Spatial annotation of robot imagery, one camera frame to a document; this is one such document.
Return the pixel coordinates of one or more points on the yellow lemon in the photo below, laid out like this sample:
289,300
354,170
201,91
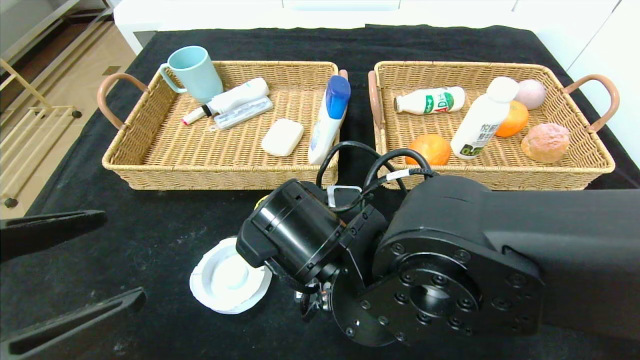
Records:
258,202

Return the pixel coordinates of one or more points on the small white green-label bottle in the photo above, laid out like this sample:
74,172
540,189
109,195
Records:
430,100

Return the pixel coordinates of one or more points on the white table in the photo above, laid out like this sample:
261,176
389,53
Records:
127,20

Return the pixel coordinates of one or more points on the black tablecloth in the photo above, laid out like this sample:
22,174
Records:
150,225

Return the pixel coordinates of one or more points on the white soap bar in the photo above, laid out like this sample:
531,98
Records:
282,137

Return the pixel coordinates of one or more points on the white tube red tip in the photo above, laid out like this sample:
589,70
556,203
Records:
234,96

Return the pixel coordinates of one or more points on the gold metal rack cart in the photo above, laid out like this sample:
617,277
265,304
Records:
12,203

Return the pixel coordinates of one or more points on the grey metal shelf frame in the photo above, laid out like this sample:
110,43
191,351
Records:
30,20

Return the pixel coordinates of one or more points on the large white milk bottle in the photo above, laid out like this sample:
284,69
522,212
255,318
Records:
482,120

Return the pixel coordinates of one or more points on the pale pink egg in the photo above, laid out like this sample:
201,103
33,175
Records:
532,93

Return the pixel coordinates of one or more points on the orange fruit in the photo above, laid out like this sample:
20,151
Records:
515,120
430,149

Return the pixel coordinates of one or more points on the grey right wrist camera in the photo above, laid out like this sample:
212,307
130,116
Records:
345,188

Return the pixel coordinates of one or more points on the brown bread bun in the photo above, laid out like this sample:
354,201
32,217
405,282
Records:
546,142

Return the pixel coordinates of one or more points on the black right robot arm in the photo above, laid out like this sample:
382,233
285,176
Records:
550,240

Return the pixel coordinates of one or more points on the light blue mug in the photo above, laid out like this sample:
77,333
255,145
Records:
196,74

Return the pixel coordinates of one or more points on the white bottle blue cap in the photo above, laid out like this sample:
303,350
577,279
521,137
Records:
327,130

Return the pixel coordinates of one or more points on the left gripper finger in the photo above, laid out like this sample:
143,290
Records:
90,315
55,232

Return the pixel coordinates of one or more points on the clear plastic toothbrush case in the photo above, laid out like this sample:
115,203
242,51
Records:
246,113

